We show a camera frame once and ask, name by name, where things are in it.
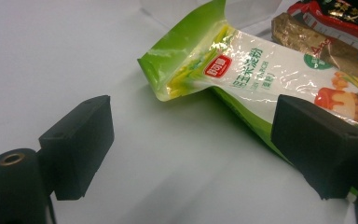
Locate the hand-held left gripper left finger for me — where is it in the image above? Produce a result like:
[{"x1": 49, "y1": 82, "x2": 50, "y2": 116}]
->
[{"x1": 38, "y1": 94, "x2": 116, "y2": 201}]

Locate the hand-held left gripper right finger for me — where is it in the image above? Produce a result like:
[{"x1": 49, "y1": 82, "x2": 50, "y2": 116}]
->
[{"x1": 270, "y1": 94, "x2": 358, "y2": 201}]

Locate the green and white starch packet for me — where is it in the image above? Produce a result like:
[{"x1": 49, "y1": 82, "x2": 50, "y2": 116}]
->
[{"x1": 137, "y1": 0, "x2": 358, "y2": 203}]

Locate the red and black snack packet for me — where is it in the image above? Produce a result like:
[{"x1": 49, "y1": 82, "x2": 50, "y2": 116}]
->
[{"x1": 287, "y1": 0, "x2": 358, "y2": 59}]

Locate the gold foil packet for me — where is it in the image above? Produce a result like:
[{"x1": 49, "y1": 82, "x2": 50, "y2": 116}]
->
[{"x1": 271, "y1": 12, "x2": 358, "y2": 85}]

